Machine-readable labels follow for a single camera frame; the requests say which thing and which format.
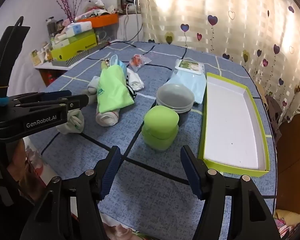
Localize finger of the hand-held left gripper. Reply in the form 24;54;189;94
37;90;72;101
66;94;89;110

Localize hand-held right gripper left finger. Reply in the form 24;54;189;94
26;145;122;240

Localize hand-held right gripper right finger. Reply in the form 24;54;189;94
180;145;282;240

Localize grey sock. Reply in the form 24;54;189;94
87;76;102;105

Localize green rabbit towel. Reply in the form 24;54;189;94
95;107;121;127

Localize bright green cloth pouch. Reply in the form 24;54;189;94
97;65;135;114

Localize blue face mask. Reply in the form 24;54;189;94
110;54;127;74

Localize green edged white box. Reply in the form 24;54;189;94
198;72;270;178

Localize white side table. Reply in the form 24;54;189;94
34;52;73;71

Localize grey striped box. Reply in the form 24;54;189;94
52;42;108;67

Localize small yellow-green carton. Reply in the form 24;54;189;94
31;50;45;67

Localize lime green cardboard box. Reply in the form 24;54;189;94
51;35;98;61

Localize blue checked bed sheet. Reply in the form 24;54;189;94
27;41;278;240

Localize black white striped sock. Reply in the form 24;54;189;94
125;85;138;98

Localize green square container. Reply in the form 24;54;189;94
141;105;179;152

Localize pale green flat box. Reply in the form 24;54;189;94
54;29;95;48

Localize white rolled towel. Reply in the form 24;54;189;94
127;69;145;92

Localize dark glass jar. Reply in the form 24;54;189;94
46;17;56;37

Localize white and blue package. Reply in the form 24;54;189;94
65;21;93;37

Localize clear bag with orange pieces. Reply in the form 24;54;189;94
128;54;152;72

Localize round clear plastic container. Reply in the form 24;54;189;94
156;84;195;128

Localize orange lidded storage bin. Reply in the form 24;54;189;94
75;13;120;43

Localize pink flower branches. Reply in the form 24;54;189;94
47;0;90;23

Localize light blue wet wipes pack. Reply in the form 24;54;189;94
169;59;207;105

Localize wooden cabinet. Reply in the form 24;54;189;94
275;115;300;215

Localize dark cloth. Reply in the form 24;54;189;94
264;94;283;130

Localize heart print curtain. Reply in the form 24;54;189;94
137;0;300;123

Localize black stitched strap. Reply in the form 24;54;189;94
0;16;31;98

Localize black cable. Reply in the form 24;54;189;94
107;39;153;55

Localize white cables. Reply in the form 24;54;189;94
122;2;131;42

